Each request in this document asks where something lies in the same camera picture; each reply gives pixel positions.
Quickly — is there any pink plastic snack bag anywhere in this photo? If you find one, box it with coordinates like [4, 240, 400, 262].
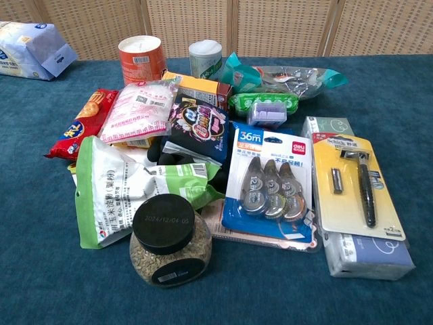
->
[98, 79, 179, 145]

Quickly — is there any black snack bag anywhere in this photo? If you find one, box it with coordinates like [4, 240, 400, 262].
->
[161, 95, 231, 166]

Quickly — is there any white plastic bag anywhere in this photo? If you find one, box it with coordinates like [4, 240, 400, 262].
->
[66, 147, 158, 186]

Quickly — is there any teal clear snack bag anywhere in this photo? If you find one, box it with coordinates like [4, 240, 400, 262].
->
[218, 51, 349, 102]

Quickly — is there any green white snack pouch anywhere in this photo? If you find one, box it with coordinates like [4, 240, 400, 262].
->
[74, 135, 226, 251]

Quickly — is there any red cracker pack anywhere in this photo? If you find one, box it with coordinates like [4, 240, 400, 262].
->
[44, 88, 120, 161]

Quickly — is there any blue correction tape blister pack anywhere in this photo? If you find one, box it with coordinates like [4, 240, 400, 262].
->
[221, 121, 318, 244]

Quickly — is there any clear box with purple contents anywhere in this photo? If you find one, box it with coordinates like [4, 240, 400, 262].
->
[246, 100, 289, 129]

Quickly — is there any yellow brown cardboard box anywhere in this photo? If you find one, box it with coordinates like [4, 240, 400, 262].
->
[161, 70, 234, 111]

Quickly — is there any green candy packet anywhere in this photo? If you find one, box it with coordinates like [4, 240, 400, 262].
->
[227, 91, 300, 118]

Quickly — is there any yellow curry box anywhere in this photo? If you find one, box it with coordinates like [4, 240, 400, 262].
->
[110, 135, 160, 150]

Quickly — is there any glass jar with black lid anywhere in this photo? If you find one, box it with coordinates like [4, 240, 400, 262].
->
[129, 193, 214, 289]

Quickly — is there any white green cylindrical container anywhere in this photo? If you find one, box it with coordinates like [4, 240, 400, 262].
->
[188, 39, 223, 81]

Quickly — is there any white green tissue pack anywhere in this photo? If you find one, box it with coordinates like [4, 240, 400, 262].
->
[300, 116, 356, 140]

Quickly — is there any orange cylindrical snack can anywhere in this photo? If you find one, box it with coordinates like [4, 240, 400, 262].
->
[117, 35, 168, 87]

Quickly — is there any yellow razor blister pack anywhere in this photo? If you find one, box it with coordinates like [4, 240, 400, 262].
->
[311, 132, 407, 242]

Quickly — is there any wicker folding screen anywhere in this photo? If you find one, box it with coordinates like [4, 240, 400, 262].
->
[0, 0, 433, 62]

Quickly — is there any blue tissue pack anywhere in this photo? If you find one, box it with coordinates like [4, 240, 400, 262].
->
[322, 231, 417, 282]

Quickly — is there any blue carpet table cover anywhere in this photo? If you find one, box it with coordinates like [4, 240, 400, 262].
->
[0, 53, 433, 325]

